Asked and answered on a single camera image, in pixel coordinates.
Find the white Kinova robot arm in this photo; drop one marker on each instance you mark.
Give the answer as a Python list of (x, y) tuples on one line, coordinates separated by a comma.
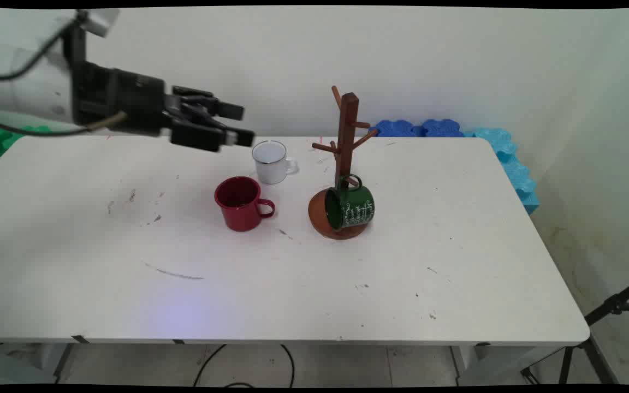
[(25, 82)]

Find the light blue foam mat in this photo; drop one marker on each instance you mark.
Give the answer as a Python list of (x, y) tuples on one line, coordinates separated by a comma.
[(511, 164)]

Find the red enamel mug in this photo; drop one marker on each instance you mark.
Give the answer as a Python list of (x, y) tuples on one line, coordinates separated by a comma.
[(241, 204)]

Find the black camera bracket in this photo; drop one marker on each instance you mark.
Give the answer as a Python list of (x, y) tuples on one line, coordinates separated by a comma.
[(77, 43)]

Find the black tripod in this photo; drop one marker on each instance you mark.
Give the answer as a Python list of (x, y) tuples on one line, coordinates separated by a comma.
[(593, 338)]

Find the green enamel mug white print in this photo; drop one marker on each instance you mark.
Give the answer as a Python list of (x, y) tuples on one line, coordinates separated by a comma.
[(354, 208)]

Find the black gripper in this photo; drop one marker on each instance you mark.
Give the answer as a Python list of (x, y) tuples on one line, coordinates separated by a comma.
[(123, 101)]

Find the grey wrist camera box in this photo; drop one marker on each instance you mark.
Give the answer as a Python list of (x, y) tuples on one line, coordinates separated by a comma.
[(101, 21)]

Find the brown wooden mug tree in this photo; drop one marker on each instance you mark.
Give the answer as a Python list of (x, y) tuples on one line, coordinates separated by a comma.
[(347, 136)]

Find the grey table leg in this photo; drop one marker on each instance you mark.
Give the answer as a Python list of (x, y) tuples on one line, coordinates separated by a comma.
[(63, 361)]

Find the green foam mat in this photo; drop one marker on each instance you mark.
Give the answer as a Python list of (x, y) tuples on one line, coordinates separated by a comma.
[(0, 139)]

